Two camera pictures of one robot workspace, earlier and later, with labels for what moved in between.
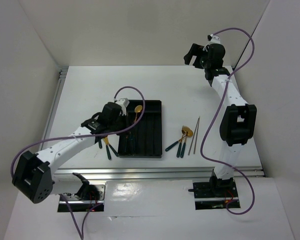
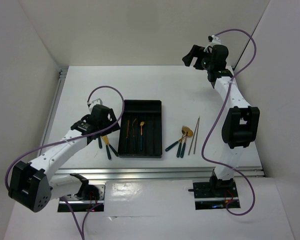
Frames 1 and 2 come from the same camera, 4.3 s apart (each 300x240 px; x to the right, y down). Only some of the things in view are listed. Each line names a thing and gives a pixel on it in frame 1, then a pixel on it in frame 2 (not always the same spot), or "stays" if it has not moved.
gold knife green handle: [105, 140] stays
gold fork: [126, 139] stays
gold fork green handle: [100, 144] -> [141, 124]
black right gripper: [195, 50] stays
